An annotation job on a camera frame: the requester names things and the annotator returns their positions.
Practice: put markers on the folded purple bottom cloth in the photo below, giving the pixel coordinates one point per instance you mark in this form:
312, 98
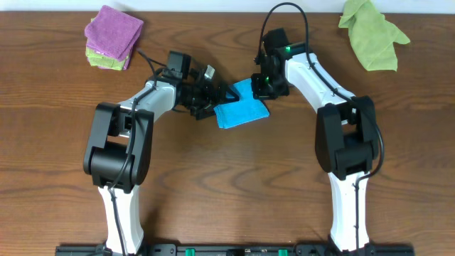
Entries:
126, 61

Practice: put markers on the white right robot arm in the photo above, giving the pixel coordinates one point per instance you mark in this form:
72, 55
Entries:
346, 141

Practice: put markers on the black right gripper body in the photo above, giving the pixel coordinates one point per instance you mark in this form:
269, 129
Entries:
268, 87

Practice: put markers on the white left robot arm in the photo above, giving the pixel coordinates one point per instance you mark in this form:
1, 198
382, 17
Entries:
118, 153

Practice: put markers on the folded green cloth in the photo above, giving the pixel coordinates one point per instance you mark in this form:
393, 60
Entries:
100, 60

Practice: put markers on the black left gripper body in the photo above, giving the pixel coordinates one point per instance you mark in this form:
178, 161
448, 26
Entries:
208, 98

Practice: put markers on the crumpled green cloth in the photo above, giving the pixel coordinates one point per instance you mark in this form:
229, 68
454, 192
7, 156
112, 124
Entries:
372, 37

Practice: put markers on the blue microfiber cloth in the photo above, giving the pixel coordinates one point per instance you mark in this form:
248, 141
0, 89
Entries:
246, 109

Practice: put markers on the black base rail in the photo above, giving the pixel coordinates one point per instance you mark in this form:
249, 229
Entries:
297, 250

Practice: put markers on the folded purple top cloth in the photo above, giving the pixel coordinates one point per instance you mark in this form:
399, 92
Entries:
113, 33

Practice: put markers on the folded purple cloth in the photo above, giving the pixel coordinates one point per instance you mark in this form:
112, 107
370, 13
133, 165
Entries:
126, 61
113, 33

